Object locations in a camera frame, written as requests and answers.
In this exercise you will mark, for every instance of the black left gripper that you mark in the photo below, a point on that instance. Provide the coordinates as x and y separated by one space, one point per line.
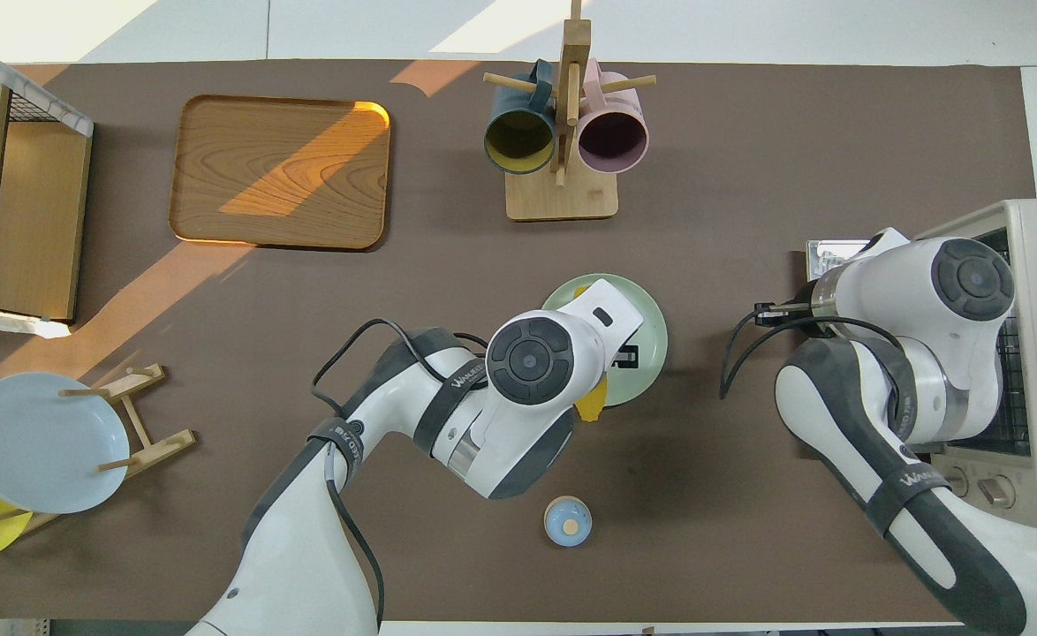
626 358

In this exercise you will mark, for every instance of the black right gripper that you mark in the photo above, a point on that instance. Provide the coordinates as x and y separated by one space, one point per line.
770 314

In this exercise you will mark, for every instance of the pale green ceramic plate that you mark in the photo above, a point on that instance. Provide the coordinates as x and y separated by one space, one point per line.
651 340

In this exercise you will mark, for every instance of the yellow corn cob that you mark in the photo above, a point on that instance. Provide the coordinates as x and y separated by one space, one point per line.
591 402

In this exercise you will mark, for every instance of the glass oven door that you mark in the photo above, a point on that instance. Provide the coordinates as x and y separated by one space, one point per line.
832 256

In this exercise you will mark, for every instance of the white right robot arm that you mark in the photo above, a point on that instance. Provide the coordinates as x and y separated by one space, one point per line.
925 291

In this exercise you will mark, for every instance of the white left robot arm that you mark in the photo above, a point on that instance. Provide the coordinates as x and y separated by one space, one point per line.
518 389

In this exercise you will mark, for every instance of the wooden mug tree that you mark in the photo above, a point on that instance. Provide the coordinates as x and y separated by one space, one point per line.
563 199

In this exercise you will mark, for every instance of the blue call bell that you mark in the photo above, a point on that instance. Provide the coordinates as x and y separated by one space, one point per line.
568 523

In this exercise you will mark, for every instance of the brown table mat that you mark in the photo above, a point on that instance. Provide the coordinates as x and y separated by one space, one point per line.
748 132

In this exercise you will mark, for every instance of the pink mug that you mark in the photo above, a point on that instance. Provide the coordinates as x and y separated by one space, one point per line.
613 141

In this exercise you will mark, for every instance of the dark blue mug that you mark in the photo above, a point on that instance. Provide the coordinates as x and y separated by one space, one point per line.
518 141

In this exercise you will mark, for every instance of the wooden serving tray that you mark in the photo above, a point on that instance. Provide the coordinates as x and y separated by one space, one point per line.
280 172

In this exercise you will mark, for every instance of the wooden plate rack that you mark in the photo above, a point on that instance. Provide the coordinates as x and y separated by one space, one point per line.
161 446

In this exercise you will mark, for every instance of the light blue plate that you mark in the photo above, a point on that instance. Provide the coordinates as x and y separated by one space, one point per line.
41 442

